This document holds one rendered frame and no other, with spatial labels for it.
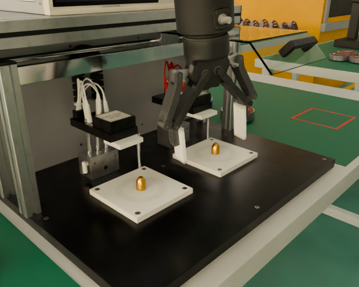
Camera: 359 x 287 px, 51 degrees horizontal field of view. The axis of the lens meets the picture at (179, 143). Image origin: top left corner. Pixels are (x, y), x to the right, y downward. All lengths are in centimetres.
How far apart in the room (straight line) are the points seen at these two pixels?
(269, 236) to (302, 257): 120
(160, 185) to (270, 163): 29
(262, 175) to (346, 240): 126
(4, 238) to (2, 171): 14
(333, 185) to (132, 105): 54
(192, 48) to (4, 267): 46
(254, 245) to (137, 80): 55
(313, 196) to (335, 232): 127
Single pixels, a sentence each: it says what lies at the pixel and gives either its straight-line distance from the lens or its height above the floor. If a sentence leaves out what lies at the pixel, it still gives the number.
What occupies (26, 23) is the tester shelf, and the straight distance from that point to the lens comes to 69.
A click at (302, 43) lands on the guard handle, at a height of 106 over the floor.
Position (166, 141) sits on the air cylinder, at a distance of 99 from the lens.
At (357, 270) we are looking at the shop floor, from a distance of 192.
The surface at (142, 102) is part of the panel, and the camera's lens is 106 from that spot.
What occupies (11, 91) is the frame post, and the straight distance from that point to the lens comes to 68.
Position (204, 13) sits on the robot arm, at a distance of 58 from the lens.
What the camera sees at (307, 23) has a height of 80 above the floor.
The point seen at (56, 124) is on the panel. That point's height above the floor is 87.
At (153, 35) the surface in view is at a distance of 95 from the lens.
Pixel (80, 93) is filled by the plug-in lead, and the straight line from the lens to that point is 83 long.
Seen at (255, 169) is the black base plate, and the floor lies 77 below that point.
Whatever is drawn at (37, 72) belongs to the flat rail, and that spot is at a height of 103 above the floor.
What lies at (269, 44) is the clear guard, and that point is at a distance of 81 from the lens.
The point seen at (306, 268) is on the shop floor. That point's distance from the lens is 185.
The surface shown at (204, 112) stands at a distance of 91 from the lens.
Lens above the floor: 117
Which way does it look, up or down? 23 degrees down
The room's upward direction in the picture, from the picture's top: straight up
